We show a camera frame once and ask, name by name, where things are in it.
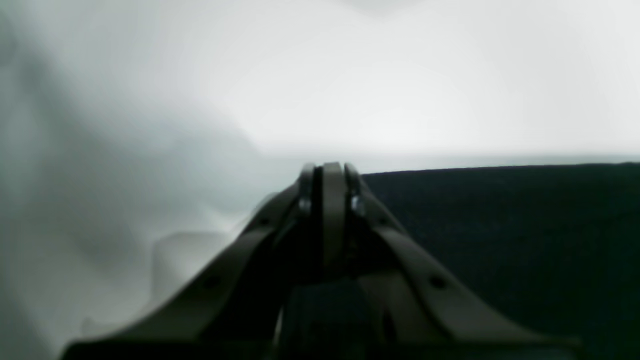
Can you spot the black T-shirt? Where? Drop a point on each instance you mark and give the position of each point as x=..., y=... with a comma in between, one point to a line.
x=556, y=248

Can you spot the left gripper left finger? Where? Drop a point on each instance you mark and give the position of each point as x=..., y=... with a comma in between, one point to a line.
x=229, y=311

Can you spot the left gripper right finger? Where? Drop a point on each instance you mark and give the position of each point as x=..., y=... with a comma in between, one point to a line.
x=421, y=310

